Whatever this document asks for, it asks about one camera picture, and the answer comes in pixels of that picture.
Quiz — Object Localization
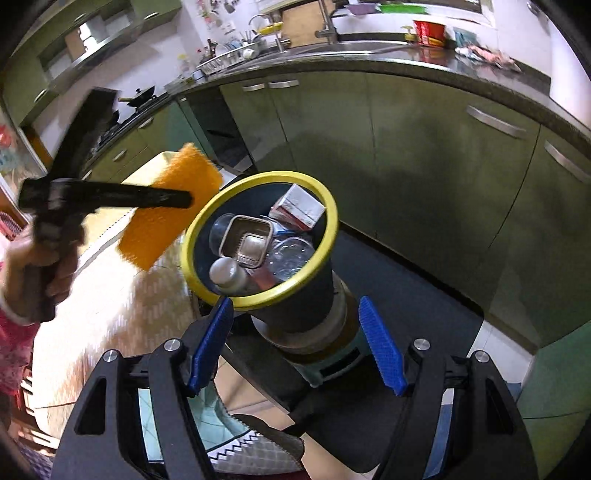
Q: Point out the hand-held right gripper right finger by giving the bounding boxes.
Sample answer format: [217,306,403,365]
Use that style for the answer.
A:
[358,295,539,480]

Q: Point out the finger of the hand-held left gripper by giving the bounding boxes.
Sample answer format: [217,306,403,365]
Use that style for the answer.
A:
[78,181,194,209]

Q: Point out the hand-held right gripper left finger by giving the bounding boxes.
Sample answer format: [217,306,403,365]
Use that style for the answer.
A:
[51,295,234,480]

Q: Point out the orange mesh mat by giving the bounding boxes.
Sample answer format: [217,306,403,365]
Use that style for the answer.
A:
[115,142,223,272]

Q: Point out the small white bottle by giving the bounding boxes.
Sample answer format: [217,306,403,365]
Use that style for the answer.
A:
[209,256,250,294]

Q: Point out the yellow rimmed trash bin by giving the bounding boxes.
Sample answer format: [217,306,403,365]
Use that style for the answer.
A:
[180,171,340,335]

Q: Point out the foil tray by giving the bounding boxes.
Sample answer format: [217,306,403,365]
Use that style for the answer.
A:
[219,215,273,268]

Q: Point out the clear plastic water bottle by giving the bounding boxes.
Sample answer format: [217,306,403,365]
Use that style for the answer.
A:
[265,237,317,281]

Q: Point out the white red small box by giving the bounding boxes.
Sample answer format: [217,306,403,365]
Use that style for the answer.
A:
[269,183,326,230]

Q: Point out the person's left forearm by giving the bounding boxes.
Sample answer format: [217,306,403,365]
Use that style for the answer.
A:
[0,300,40,398]

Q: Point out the person's left hand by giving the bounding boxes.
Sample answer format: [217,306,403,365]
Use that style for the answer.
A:
[0,222,80,319]

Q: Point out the floral glass door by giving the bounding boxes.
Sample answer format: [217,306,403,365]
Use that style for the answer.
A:
[0,120,28,217]

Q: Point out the teal checked cloth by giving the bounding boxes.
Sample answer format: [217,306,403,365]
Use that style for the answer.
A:
[139,383,252,462]

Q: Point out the chevron patterned tablecloth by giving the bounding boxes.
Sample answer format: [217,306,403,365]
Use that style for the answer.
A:
[30,152,222,411]

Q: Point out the green upper cabinets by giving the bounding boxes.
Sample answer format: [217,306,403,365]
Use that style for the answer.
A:
[0,0,185,125]

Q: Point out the grey zigzag cloth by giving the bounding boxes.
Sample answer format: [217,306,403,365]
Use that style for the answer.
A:
[208,413,305,480]

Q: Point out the steel range hood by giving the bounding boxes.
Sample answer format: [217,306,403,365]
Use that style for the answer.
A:
[39,18,139,88]

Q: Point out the steel dish rack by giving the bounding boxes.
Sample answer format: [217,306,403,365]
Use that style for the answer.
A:
[196,44,264,75]

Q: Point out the small steel faucet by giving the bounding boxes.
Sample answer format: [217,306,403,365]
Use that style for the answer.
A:
[248,14,291,51]

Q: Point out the wooden cutting board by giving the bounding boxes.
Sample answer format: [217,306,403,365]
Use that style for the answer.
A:
[281,2,329,47]

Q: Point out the tall steel faucet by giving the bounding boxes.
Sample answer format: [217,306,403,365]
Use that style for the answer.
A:
[315,0,339,44]

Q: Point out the steel sink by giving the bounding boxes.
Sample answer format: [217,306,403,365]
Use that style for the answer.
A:
[286,41,416,54]

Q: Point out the dark stone countertop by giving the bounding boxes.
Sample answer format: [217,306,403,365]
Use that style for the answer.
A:
[83,39,591,121]

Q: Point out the crumpled rag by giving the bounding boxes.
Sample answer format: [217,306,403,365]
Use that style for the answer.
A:
[455,44,522,72]

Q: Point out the red instant noodle cup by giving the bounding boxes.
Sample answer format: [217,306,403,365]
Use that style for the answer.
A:
[412,19,448,48]

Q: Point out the black wok with wooden handle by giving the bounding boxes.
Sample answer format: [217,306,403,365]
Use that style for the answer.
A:
[117,85,158,108]

